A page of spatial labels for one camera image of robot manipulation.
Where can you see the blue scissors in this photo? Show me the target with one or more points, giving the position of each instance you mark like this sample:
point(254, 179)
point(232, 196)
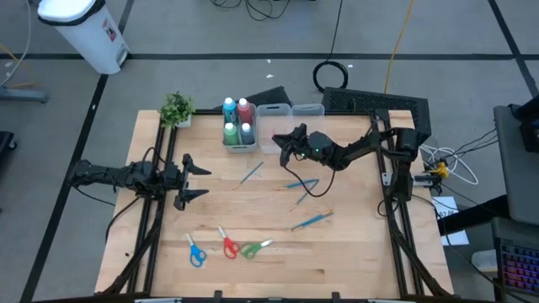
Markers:
point(193, 246)

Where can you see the blue paintbrush gold ferrule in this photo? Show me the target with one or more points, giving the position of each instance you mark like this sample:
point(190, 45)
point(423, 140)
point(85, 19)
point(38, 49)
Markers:
point(311, 182)
point(249, 175)
point(313, 222)
point(320, 215)

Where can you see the green plant in white pot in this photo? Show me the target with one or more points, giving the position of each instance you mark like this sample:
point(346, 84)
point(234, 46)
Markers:
point(177, 107)

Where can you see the white pedal trash can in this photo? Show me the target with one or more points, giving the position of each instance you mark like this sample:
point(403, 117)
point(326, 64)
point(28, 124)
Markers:
point(88, 38)

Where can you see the green scissors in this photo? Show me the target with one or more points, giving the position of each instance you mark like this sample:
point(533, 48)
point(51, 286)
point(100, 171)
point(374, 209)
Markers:
point(256, 247)

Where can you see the red paint bottle white cap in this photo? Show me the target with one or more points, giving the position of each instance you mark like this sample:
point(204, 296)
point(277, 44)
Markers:
point(245, 113)

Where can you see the black table edge clip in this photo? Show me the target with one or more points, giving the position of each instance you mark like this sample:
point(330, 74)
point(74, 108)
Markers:
point(335, 296)
point(217, 294)

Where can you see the black aluminium table frame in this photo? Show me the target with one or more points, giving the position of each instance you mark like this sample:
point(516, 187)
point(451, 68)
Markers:
point(172, 143)

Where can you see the clear plastic bin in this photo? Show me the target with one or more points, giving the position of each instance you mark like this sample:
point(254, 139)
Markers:
point(307, 110)
point(265, 126)

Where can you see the white paper sheet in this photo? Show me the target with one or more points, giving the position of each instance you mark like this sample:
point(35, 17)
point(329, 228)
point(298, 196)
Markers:
point(446, 210)

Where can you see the green paint bottle white cap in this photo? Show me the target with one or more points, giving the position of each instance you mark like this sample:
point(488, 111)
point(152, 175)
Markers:
point(230, 135)

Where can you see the grey opaque plastic bin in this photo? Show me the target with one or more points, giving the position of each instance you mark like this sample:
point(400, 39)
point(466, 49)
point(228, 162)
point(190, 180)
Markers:
point(240, 148)

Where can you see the thin wooden paintbrush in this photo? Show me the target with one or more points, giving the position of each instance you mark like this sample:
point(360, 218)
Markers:
point(295, 205)

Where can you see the grey stand foot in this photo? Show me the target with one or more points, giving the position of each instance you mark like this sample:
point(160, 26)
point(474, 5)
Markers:
point(21, 94)

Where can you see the black chair base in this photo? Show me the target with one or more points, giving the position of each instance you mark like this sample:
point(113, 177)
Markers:
point(5, 143)

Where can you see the red scissors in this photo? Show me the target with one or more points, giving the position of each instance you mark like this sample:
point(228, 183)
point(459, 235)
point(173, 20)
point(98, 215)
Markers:
point(227, 243)

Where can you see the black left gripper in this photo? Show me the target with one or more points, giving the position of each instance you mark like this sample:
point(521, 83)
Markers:
point(174, 179)

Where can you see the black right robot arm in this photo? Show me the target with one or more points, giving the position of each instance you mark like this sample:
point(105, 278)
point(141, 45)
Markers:
point(362, 147)

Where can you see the grey round stool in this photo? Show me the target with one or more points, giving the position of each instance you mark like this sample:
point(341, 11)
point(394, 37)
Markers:
point(484, 261)

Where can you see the black computer tower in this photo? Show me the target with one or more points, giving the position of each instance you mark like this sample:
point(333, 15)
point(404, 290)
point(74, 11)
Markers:
point(530, 126)

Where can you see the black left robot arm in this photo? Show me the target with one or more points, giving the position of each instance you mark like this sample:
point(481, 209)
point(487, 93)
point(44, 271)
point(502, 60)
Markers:
point(109, 174)

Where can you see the backlit keyboard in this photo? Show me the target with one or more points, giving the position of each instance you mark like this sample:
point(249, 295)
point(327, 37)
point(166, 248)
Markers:
point(520, 269)

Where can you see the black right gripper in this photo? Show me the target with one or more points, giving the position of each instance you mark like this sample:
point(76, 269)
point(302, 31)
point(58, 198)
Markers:
point(301, 145)

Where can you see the black flat panel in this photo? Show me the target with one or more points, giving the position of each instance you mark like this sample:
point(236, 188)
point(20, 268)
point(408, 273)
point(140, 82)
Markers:
point(269, 97)

